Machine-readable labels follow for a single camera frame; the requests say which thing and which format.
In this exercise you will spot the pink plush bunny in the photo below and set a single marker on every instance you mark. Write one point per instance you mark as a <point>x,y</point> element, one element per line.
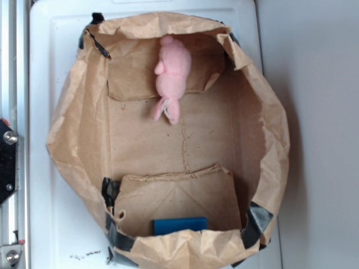
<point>172,72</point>

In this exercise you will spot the brown paper bag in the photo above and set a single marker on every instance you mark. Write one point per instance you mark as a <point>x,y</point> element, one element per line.
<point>225,160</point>

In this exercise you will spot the blue block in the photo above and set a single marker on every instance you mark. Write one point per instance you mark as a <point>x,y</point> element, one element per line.
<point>167,226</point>

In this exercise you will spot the white plastic tray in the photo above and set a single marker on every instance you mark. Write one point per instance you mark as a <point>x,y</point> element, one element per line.
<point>62,232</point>

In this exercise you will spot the black mounting plate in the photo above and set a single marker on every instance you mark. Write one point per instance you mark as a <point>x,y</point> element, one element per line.
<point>8,159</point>

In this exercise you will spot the aluminium frame rail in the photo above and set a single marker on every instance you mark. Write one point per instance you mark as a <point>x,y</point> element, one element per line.
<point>14,109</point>

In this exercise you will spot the silver corner bracket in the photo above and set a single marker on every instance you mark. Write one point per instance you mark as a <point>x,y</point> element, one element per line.
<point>12,256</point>

